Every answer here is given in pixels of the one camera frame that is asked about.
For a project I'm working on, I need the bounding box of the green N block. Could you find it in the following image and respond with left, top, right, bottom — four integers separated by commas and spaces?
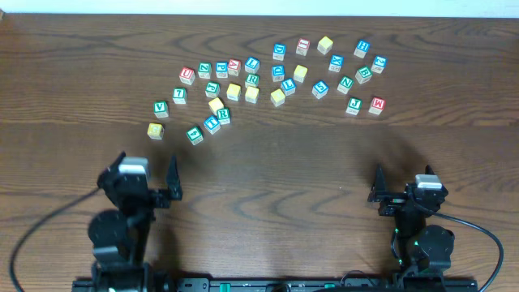
337, 76, 354, 94

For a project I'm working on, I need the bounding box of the green Z block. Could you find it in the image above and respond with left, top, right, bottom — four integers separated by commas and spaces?
198, 62, 212, 79

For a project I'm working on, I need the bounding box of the blue 2 block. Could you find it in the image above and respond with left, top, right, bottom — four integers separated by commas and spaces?
371, 55, 387, 74

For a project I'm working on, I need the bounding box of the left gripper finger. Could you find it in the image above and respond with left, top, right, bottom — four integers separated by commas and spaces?
109, 152, 126, 170
166, 156, 183, 200

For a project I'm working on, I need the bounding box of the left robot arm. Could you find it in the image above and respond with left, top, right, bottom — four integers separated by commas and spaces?
71, 152, 183, 292

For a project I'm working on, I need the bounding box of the green 4 block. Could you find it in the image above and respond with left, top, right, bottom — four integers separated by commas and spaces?
186, 126, 204, 145

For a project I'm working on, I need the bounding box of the blue l block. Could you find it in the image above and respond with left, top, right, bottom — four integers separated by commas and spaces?
244, 57, 260, 74
281, 78, 297, 96

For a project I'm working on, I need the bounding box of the blue D block lower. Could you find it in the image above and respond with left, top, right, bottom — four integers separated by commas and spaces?
271, 65, 285, 82

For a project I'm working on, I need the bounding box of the green 7 block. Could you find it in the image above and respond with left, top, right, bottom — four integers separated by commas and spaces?
172, 88, 187, 105

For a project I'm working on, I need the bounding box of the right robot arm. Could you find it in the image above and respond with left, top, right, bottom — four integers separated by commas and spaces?
367, 166, 455, 291

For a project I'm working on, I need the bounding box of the blue P block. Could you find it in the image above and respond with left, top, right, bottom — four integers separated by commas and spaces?
215, 62, 228, 79

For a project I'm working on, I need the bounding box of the green J block right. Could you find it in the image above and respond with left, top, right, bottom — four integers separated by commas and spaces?
345, 97, 362, 115

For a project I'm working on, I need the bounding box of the yellow C block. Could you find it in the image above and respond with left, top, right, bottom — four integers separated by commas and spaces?
208, 97, 225, 115

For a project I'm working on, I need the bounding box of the blue T block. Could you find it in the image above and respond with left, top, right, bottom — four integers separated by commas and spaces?
204, 115, 221, 135

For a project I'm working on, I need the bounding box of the yellow block top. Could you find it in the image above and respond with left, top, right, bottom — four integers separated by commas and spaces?
317, 36, 333, 55

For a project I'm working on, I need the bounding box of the red U block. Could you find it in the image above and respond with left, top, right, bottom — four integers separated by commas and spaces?
179, 67, 195, 85

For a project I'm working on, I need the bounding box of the blue L block upper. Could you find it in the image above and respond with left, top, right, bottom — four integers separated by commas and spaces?
244, 57, 260, 74

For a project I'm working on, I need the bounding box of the green j block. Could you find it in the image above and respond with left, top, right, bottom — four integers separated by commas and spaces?
205, 81, 221, 98
345, 97, 362, 115

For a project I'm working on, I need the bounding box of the blue L block lower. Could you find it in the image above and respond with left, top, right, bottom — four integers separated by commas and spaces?
281, 78, 297, 96

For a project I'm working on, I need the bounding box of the green r block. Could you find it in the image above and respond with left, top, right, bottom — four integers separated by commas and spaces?
245, 74, 260, 88
217, 108, 231, 125

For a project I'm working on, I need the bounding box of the red A block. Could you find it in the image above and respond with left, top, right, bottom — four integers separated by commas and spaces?
228, 58, 242, 76

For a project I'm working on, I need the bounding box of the green V block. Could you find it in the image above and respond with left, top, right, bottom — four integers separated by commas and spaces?
153, 101, 169, 118

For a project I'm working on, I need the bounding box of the yellow K block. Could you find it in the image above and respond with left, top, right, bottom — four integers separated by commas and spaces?
226, 84, 241, 101

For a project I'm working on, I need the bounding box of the green B block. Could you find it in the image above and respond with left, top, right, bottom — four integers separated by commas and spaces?
355, 66, 373, 84

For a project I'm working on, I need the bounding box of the yellow O block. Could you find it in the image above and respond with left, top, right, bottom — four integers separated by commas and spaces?
294, 65, 308, 83
270, 88, 285, 107

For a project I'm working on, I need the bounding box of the blue X block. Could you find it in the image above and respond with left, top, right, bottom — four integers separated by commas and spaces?
328, 54, 344, 72

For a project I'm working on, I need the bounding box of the blue 5 block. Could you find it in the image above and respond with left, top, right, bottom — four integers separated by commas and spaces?
312, 80, 329, 99

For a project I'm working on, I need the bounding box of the yellow S block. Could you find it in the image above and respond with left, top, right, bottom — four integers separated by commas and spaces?
245, 86, 260, 104

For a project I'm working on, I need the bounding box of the red M block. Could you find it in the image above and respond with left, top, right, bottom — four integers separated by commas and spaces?
368, 97, 386, 115

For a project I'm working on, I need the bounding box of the yellow G block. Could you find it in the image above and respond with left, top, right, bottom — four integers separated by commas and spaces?
147, 123, 165, 140

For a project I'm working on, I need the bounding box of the green J block left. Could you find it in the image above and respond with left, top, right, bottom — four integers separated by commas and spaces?
205, 81, 221, 98

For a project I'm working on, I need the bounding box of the blue H block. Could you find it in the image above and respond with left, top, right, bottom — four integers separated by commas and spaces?
354, 40, 371, 58

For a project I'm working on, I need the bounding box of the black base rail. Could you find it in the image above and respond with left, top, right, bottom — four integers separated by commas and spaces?
71, 278, 478, 292

